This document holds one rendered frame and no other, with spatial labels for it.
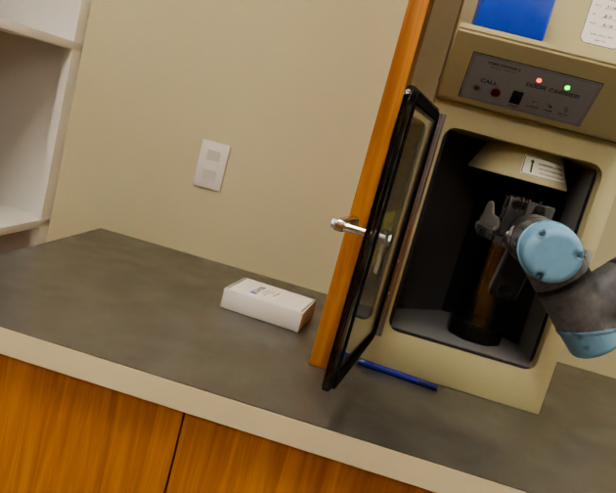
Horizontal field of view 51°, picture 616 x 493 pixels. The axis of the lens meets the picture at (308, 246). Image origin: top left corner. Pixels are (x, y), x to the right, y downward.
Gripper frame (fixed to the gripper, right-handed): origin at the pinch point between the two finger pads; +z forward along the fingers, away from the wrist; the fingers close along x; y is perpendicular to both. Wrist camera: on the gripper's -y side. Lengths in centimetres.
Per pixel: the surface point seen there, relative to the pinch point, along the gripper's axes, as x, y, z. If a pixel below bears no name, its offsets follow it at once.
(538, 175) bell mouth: -0.8, 11.5, -7.2
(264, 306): 38.7, -24.7, -3.4
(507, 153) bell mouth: 4.8, 13.8, -5.3
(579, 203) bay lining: -9.3, 8.7, -4.1
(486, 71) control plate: 13.0, 24.2, -16.4
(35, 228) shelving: 104, -32, 29
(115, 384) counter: 51, -31, -39
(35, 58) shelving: 114, 8, 33
